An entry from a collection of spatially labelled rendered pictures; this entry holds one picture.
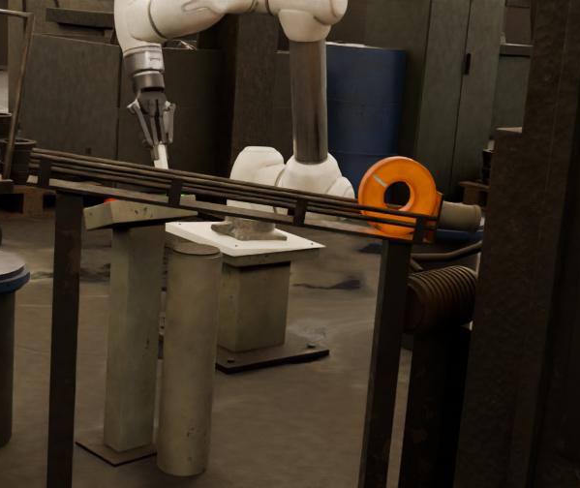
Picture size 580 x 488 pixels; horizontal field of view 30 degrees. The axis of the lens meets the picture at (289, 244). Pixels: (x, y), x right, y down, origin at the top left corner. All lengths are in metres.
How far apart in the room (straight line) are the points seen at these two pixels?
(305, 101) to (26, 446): 1.20
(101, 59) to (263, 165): 2.22
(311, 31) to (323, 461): 1.14
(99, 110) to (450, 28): 2.04
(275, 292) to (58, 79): 2.62
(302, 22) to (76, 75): 2.72
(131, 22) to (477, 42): 4.03
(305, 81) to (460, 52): 3.29
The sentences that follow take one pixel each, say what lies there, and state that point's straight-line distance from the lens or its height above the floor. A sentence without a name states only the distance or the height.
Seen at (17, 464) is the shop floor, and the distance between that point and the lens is 2.57.
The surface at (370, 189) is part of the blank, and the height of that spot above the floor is 0.72.
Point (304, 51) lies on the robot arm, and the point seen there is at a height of 0.94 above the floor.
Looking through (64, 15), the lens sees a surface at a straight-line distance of 7.64.
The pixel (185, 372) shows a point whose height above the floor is 0.25.
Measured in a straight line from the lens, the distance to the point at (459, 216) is 2.20.
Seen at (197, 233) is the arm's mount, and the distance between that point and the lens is 3.26.
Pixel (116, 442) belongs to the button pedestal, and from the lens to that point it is 2.61.
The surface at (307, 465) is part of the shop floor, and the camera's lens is 2.62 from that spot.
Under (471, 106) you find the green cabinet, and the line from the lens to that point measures 6.40.
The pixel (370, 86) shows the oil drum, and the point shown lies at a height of 0.67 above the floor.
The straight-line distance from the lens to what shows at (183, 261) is 2.36.
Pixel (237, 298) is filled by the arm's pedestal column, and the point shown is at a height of 0.19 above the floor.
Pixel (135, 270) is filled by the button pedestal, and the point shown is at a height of 0.45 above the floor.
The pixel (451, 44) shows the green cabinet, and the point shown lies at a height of 0.93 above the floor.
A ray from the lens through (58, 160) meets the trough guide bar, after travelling 2.06.
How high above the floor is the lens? 1.06
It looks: 12 degrees down
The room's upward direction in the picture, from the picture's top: 5 degrees clockwise
